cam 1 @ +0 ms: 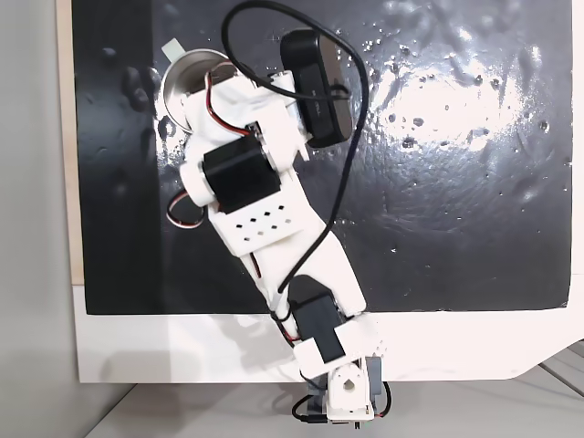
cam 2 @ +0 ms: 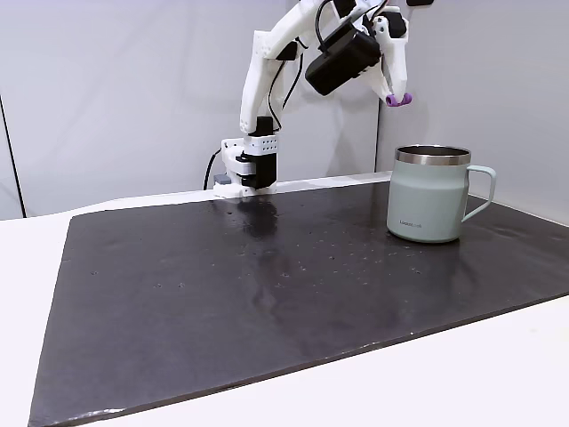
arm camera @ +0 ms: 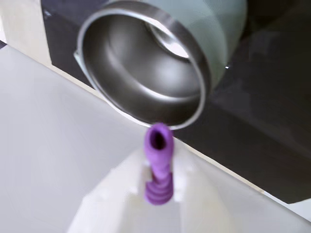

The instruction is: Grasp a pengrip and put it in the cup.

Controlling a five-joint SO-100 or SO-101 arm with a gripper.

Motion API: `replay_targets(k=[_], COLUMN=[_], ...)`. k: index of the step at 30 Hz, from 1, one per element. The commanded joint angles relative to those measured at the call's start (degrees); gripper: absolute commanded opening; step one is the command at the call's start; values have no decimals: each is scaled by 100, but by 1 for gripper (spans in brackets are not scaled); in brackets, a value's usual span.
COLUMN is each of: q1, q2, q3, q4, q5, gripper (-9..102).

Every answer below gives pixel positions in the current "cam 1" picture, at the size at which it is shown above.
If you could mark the pale green steel mug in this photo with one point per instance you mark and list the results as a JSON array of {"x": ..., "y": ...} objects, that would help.
[{"x": 182, "y": 86}]

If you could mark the black table mat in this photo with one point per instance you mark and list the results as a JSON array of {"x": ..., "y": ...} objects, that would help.
[{"x": 456, "y": 182}]

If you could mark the black oval camera box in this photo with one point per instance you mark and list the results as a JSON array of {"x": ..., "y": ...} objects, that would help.
[{"x": 319, "y": 91}]

